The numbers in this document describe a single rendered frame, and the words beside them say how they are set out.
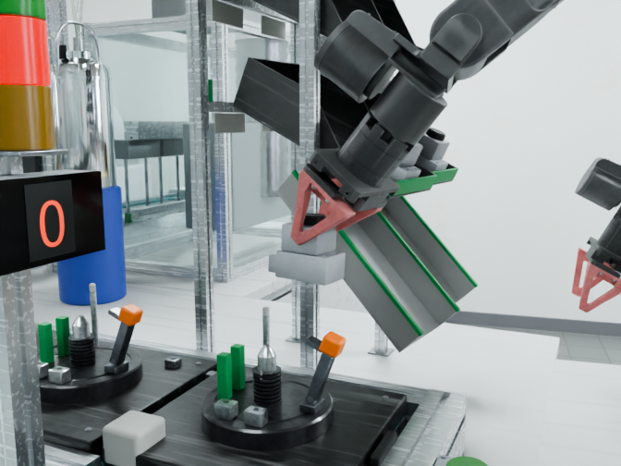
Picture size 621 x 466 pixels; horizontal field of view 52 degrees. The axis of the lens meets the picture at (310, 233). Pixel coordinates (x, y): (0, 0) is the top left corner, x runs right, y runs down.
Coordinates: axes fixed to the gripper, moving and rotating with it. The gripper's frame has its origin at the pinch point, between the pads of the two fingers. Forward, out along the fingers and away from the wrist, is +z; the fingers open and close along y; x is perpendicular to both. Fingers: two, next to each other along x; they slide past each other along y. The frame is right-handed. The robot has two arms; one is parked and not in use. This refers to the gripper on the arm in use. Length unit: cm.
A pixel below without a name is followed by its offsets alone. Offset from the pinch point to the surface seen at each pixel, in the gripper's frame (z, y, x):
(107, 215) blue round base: 57, -44, -57
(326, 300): 73, -119, -23
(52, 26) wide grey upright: 43, -59, -115
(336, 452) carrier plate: 10.2, 7.9, 18.5
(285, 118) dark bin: -1.5, -15.5, -18.5
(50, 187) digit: 1.0, 25.8, -10.6
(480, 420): 15.3, -28.7, 28.0
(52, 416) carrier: 29.3, 16.8, -4.6
